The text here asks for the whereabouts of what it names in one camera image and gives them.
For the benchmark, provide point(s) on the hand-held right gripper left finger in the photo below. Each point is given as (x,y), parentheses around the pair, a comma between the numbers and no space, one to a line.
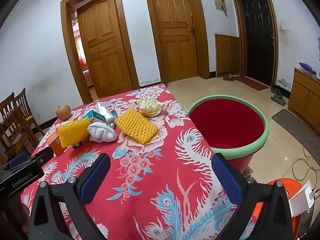
(96,178)

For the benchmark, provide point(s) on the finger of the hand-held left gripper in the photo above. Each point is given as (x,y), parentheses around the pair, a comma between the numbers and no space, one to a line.
(15,160)
(42,155)

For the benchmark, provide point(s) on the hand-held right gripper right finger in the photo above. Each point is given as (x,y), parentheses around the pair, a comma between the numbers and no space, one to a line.
(226,180)

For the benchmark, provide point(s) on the orange snack packet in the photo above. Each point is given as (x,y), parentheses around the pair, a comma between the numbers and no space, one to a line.
(53,143)

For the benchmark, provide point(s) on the yellow foam block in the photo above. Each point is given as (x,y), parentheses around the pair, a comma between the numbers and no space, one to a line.
(72,133)

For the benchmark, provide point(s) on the white tissue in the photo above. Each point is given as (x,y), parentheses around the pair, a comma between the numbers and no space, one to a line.
(102,132)

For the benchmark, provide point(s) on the red bucket with green rim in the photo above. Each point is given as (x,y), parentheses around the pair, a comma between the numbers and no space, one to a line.
(225,127)

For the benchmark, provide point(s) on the white medicine box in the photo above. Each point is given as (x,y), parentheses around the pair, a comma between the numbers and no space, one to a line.
(96,116)

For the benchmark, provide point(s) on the yellow foam fruit net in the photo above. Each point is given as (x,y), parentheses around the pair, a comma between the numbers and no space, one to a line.
(136,126)

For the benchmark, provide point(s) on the clear plastic bag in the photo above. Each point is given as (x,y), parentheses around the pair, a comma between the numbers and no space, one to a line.
(104,110)

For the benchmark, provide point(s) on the cream foam fruit net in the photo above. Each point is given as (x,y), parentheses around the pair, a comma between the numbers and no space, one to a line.
(150,106)

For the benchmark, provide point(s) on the wooden chair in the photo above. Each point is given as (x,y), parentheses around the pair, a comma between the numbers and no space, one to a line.
(8,125)
(22,110)

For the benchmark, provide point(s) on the red apple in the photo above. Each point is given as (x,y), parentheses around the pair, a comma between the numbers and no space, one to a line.
(63,112)

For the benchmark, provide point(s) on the red floral tablecloth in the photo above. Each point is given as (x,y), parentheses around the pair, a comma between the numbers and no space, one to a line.
(155,170)

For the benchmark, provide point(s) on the white power adapter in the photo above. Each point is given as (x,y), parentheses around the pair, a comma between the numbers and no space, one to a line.
(300,200)

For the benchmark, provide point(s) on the orange plastic stool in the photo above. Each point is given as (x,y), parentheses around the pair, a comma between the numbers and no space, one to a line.
(295,226)

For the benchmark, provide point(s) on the grey floor mat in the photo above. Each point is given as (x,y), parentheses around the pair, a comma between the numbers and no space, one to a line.
(295,127)

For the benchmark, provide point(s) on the pair of dark shoes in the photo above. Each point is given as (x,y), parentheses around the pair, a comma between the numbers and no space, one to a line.
(277,97)

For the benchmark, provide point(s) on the red door mat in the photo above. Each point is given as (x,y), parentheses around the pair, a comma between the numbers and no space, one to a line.
(251,82)

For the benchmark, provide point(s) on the brown shoe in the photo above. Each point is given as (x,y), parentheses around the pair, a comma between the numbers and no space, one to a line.
(228,77)

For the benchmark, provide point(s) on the wooden sideboard cabinet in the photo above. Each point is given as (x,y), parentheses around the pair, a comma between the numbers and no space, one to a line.
(305,97)

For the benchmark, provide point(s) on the open wooden door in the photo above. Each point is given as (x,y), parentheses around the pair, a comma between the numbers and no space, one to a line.
(105,45)

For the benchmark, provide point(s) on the purple ornament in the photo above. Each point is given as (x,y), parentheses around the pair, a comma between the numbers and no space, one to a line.
(307,67)

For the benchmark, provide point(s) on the black door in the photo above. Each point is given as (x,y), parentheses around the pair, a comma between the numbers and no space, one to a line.
(257,37)

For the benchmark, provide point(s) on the closed wooden door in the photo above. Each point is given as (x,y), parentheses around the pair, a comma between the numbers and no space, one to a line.
(175,35)

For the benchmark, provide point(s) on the beige electrical panel box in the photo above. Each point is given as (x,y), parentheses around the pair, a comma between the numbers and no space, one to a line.
(218,1)

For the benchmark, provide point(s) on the low wooden wall cabinet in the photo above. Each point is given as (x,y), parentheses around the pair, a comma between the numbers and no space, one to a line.
(227,55)

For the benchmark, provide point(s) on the white light switch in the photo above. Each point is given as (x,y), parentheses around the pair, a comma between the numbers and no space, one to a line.
(285,27)

